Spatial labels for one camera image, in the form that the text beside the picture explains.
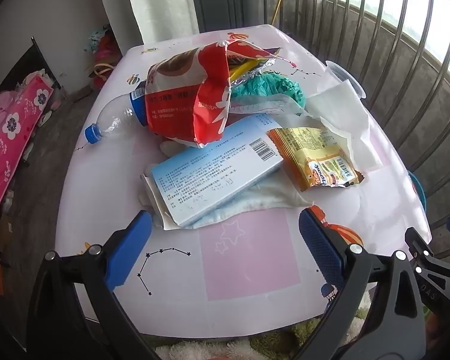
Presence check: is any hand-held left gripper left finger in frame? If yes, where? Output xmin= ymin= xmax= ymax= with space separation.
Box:
xmin=26 ymin=210 xmax=153 ymax=360

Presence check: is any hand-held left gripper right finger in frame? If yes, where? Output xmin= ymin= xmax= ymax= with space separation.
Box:
xmin=285 ymin=207 xmax=427 ymax=360

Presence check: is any blue plastic basket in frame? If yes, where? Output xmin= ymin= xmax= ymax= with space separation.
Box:
xmin=409 ymin=170 xmax=430 ymax=226

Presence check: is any clear plastic bottle blue label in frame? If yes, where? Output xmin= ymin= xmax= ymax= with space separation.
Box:
xmin=84 ymin=90 xmax=151 ymax=145

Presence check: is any purple yellow foil bag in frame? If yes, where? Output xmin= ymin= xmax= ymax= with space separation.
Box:
xmin=227 ymin=47 xmax=282 ymax=83

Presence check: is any orange snack wrapper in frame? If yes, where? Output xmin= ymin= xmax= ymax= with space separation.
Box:
xmin=266 ymin=125 xmax=364 ymax=192

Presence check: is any fluffy green white rug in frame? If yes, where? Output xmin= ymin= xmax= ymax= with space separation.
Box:
xmin=150 ymin=292 xmax=374 ymax=360

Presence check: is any blue white medicine box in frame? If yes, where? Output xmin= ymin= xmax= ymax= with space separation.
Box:
xmin=150 ymin=114 xmax=286 ymax=227

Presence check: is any white tissue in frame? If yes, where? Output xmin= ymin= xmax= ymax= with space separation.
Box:
xmin=305 ymin=80 xmax=383 ymax=169

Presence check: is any red snack bag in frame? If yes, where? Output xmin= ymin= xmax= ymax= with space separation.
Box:
xmin=144 ymin=39 xmax=297 ymax=149

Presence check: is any pink floral blanket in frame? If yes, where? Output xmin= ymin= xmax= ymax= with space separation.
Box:
xmin=0 ymin=69 xmax=55 ymax=229

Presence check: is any teal plastic bag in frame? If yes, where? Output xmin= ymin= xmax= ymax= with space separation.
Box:
xmin=230 ymin=71 xmax=306 ymax=115

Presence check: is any clear plastic cup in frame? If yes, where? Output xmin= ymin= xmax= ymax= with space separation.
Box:
xmin=324 ymin=60 xmax=366 ymax=100

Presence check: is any metal railing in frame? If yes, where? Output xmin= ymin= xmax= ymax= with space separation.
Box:
xmin=277 ymin=0 xmax=450 ymax=263

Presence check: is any red cloth bag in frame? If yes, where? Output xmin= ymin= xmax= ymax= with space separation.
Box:
xmin=93 ymin=34 xmax=123 ymax=89

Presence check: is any green patterned cloth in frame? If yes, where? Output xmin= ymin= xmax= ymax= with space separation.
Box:
xmin=85 ymin=27 xmax=110 ymax=52

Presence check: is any dark wooden board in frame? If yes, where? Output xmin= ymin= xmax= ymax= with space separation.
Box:
xmin=0 ymin=37 xmax=62 ymax=96

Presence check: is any dark grey cabinet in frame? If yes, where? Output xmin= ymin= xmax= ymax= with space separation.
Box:
xmin=189 ymin=0 xmax=267 ymax=34

